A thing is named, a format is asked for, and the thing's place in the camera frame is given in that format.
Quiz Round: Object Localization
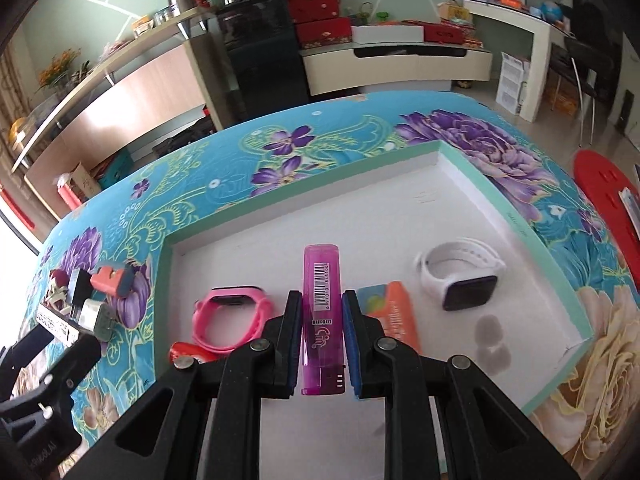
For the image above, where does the white charger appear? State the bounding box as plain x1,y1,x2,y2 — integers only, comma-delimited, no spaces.
74,299,120,343

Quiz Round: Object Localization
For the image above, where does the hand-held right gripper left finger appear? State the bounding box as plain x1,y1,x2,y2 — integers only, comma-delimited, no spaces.
62,289,304,480

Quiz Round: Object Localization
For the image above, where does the cardboard box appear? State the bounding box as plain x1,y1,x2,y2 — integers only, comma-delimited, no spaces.
436,0,475,28

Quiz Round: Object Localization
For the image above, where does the red gift bag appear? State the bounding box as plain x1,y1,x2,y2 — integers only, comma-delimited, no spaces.
56,175,83,211

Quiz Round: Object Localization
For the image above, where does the small orange blue case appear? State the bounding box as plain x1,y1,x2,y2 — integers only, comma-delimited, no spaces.
89,264,135,297

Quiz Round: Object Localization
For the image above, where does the white printed carton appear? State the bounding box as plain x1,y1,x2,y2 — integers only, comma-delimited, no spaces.
496,51,532,115

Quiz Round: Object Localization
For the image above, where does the red gift box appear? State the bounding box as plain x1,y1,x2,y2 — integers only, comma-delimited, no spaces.
295,16,353,50

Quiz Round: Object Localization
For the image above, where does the black gold rectangular box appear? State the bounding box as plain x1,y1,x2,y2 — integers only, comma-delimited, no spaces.
36,306,85,343

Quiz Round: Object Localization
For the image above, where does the wooden shelf unit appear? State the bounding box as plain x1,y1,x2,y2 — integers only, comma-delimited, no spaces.
11,7,242,221

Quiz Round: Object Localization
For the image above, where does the pink watch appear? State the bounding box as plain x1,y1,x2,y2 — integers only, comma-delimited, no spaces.
192,286,275,356

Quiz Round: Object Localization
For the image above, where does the black chair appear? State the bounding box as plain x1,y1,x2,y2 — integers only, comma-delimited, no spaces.
567,37,625,147

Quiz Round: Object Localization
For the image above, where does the white television cabinet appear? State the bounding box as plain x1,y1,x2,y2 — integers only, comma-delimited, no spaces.
299,40,494,97

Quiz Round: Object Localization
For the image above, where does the green small basket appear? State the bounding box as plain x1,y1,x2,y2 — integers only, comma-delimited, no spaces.
357,2,392,26

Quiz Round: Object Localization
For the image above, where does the large orange blue case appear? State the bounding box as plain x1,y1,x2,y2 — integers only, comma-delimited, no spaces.
356,281,423,356

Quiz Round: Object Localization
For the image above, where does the black charger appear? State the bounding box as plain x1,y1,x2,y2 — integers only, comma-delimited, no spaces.
66,267,92,311

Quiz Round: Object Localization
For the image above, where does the black jacket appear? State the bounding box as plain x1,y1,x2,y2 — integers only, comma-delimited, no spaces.
570,0,608,41

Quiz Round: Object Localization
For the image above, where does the white smartwatch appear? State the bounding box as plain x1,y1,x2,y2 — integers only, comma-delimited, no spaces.
414,237,506,312

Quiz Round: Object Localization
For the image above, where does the black floor appliance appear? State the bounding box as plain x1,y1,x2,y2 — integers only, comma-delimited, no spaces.
151,119,213,160

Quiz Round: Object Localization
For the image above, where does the white flat box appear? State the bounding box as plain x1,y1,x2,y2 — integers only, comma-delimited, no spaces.
351,25,426,44

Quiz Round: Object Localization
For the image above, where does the black water dispenser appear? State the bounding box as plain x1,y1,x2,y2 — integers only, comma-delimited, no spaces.
214,0,311,122

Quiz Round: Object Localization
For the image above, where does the green cardboard tray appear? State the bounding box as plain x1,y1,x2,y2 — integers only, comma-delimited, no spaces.
150,140,596,480

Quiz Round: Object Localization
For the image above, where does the red stool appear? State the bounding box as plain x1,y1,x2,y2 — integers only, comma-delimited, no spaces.
572,149,640,281

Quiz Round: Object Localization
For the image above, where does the white desk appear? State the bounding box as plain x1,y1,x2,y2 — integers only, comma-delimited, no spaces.
462,0,578,123

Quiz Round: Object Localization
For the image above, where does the red mini soda can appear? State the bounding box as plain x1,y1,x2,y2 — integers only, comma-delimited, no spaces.
169,341,218,367

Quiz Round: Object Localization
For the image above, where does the red knot ornament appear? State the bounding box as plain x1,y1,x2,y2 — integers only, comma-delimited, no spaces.
0,186,32,233

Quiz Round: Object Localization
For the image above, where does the beige gift bag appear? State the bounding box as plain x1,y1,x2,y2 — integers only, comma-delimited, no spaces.
67,161,103,198

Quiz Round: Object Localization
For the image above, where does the smartphone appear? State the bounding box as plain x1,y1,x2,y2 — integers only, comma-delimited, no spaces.
619,186,640,241

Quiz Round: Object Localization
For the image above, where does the teal box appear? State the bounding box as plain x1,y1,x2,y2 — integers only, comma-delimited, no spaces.
97,152,135,186

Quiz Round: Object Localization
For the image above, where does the yellow flower bouquet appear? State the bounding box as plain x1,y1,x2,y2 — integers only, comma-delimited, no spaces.
36,49,83,95

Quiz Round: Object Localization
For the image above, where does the purple lighter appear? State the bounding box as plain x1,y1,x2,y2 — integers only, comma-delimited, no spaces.
300,244,347,397

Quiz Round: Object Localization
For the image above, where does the red flat box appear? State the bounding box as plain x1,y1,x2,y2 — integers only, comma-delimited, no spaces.
422,21,465,44

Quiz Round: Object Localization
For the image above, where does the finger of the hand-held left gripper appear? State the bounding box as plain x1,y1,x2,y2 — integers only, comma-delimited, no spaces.
0,329,55,386
0,332,102,428

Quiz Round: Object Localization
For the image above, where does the patterned curtain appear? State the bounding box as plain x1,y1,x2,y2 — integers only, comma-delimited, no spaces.
0,52,38,128

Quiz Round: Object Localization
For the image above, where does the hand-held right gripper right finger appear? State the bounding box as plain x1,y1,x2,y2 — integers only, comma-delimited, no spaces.
341,289,581,480

